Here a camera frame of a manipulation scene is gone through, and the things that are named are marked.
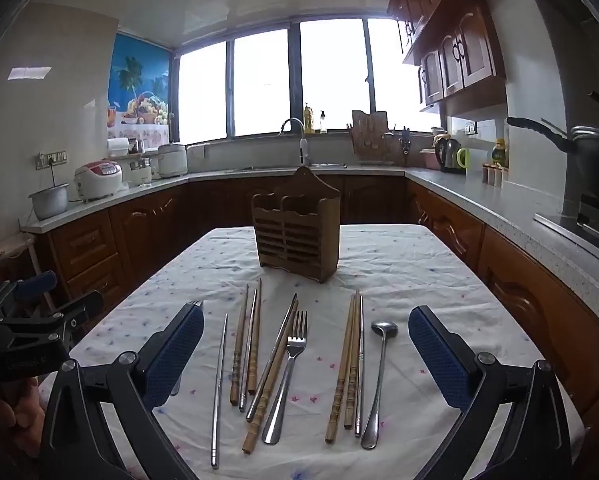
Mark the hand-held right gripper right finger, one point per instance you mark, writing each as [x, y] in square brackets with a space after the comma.
[439, 360]

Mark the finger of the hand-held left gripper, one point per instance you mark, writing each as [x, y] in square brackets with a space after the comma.
[82, 306]
[35, 282]

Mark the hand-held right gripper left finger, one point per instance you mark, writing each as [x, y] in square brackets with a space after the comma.
[179, 350]

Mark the wooden utensil holder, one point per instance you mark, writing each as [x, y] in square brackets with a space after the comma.
[297, 230]

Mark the person's left hand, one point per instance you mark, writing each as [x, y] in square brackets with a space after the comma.
[22, 410]

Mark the wooden stool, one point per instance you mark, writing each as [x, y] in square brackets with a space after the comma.
[9, 260]

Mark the metal spoon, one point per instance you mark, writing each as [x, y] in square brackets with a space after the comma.
[384, 329]

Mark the metal inner pot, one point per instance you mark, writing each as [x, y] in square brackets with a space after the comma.
[49, 202]

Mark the white floral tablecloth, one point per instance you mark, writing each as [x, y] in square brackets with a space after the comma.
[419, 280]

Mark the dark metal chopstick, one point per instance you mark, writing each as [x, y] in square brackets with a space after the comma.
[272, 357]

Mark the wooden lower cabinets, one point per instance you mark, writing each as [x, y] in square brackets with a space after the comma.
[144, 225]

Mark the wooden cabinets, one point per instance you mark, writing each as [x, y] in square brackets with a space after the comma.
[459, 55]
[144, 225]

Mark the metal fork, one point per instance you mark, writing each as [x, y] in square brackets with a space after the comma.
[292, 350]

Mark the white and red rice cooker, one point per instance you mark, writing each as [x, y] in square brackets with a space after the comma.
[97, 180]

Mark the small white appliance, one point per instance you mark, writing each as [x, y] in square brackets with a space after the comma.
[140, 172]

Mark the white box appliance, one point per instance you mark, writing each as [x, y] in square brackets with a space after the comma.
[118, 147]

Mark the grey kitchen countertop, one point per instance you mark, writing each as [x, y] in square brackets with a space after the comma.
[504, 210]

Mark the row of spice jars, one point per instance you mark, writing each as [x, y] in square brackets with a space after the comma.
[492, 175]

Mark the pink container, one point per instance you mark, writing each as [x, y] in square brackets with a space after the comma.
[429, 159]

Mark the steel electric kettle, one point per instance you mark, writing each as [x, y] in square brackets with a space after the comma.
[447, 155]

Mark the black stove top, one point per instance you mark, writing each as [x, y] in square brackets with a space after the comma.
[594, 225]

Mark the yellow oil bottle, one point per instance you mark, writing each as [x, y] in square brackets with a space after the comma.
[500, 155]

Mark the knife holder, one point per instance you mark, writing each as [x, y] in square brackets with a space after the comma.
[406, 145]

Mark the steel kitchen sink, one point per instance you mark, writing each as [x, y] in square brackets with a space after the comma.
[324, 165]

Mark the wooden cutting board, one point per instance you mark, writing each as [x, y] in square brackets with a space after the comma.
[369, 135]

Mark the chrome kitchen faucet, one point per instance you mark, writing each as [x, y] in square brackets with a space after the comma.
[302, 147]

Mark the clear soap dispenser bottle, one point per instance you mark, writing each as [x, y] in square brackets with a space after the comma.
[323, 124]

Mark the yellow detergent bottle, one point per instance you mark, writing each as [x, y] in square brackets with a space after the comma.
[308, 120]

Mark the large kitchen window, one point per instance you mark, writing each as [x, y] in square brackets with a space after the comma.
[264, 85]

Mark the wooden upper cabinets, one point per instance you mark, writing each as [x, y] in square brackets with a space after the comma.
[459, 55]

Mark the wall power outlet strip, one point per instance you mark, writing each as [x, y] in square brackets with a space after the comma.
[52, 158]

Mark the tropical fruit wall poster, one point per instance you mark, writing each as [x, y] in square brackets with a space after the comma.
[139, 90]

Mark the wall switch panel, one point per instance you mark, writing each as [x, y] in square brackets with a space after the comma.
[472, 127]

